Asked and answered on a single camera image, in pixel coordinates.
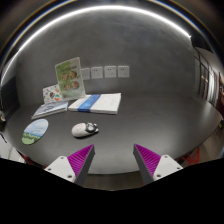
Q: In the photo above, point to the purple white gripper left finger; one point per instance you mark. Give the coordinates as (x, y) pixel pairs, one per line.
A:
(73, 168)

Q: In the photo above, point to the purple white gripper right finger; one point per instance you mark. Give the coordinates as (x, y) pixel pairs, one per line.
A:
(153, 166)

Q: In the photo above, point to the white grey computer mouse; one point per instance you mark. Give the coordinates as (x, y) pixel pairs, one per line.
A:
(84, 129)

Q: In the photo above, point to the oval landscape mouse pad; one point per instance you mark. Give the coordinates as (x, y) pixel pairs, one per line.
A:
(34, 131)

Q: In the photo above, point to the grey cover book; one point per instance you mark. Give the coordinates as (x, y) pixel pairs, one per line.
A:
(50, 109)

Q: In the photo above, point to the white blue book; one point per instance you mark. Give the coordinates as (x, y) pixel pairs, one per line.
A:
(97, 103)

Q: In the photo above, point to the small colourful sticker card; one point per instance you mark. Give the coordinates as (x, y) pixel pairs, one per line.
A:
(52, 94)

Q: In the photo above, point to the green food menu stand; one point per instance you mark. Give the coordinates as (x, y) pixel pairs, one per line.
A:
(70, 79)

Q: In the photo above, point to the curved ceiling light strip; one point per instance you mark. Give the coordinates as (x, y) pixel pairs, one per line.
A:
(98, 10)

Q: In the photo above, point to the red chair frame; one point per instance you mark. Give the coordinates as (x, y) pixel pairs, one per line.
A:
(193, 157)

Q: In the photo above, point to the white wall socket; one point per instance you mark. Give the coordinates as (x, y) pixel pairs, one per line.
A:
(85, 73)
(123, 71)
(110, 71)
(96, 72)

